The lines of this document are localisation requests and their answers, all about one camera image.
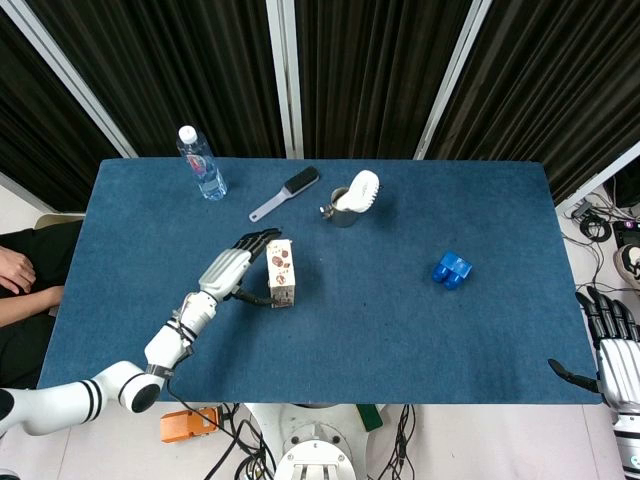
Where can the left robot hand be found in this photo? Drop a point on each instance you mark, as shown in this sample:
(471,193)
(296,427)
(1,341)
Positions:
(235,267)

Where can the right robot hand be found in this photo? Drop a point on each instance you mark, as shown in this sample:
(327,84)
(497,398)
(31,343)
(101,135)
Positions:
(610,352)

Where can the cookie box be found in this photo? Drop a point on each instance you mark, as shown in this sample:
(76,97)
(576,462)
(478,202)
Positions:
(280,272)

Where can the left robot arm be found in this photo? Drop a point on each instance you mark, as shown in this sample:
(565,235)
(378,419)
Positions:
(125,372)

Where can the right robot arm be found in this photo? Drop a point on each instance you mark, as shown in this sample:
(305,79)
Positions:
(627,440)

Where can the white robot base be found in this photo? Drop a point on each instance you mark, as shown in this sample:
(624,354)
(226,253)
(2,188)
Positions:
(320,445)

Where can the person's hand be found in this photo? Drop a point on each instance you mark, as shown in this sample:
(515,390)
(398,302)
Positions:
(16,270)

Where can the clear water bottle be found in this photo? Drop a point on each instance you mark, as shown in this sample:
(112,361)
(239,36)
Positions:
(202,165)

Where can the metal cup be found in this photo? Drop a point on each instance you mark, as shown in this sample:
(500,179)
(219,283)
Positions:
(342,210)

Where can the white handheld fan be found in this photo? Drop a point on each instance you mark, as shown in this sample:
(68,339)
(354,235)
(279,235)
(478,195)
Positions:
(361,192)

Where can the blue table cloth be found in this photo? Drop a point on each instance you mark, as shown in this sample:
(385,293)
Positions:
(380,340)

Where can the orange device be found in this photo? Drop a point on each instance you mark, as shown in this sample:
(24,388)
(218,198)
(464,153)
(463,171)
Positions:
(187,425)

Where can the blue toy block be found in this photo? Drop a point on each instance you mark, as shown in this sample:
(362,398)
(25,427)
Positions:
(451,270)

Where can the green object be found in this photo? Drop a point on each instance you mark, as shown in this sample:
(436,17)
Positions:
(370,417)

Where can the seated person in black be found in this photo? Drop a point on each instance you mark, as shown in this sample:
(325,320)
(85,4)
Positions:
(30,320)

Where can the black pleated curtain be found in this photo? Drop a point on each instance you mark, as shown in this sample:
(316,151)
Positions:
(372,75)

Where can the grey partition frame post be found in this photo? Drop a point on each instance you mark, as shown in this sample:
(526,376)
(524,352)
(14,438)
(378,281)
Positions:
(286,80)

